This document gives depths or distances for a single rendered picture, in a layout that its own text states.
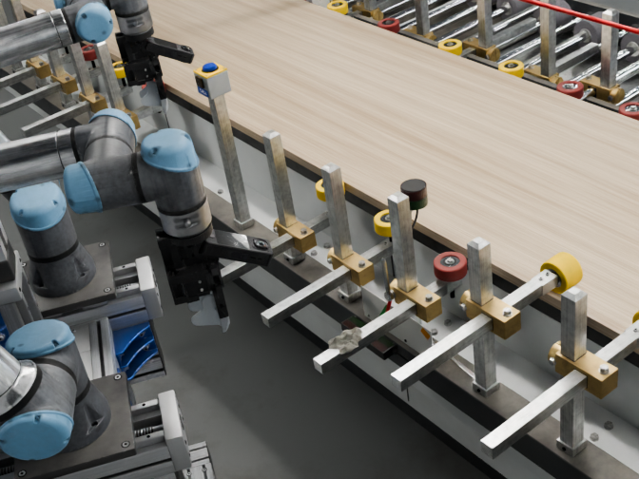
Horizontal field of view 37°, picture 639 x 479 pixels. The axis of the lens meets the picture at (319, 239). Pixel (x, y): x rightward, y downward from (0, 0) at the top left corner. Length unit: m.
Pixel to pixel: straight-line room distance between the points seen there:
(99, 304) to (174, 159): 0.96
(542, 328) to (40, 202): 1.19
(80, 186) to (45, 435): 0.46
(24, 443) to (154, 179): 0.53
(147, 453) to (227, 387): 1.55
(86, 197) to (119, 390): 0.64
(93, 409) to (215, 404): 1.56
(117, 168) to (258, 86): 1.92
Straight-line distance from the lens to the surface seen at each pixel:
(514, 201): 2.54
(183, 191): 1.41
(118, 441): 1.86
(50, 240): 2.20
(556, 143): 2.78
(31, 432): 1.66
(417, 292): 2.30
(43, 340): 1.76
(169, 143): 1.39
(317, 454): 3.15
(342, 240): 2.45
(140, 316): 2.32
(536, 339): 2.41
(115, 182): 1.41
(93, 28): 2.02
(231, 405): 3.37
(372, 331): 2.22
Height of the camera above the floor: 2.31
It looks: 35 degrees down
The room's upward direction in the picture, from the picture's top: 10 degrees counter-clockwise
